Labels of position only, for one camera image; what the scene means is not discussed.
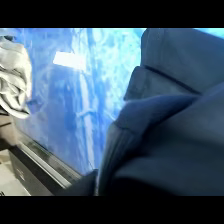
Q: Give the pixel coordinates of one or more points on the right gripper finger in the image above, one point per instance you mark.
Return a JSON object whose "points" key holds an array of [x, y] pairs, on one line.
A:
{"points": [[84, 185]]}

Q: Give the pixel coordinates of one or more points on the grey and white garment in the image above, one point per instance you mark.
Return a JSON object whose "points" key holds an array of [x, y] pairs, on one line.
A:
{"points": [[13, 76]]}

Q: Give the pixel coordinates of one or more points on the silver frame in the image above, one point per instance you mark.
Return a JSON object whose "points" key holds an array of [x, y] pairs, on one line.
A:
{"points": [[46, 163]]}

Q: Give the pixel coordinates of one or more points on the dark blue shirt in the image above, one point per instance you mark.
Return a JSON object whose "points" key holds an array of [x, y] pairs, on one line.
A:
{"points": [[173, 133]]}

